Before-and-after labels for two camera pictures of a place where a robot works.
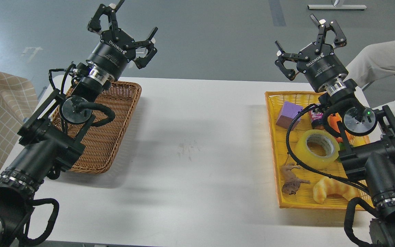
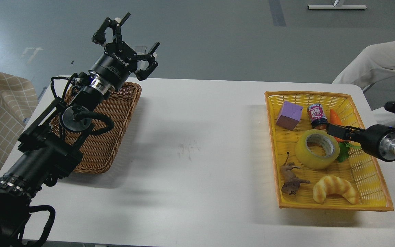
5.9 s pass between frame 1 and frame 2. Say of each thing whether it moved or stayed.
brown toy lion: stayed
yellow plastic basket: stayed
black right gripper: moved
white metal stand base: stayed
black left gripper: moved
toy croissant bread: stayed
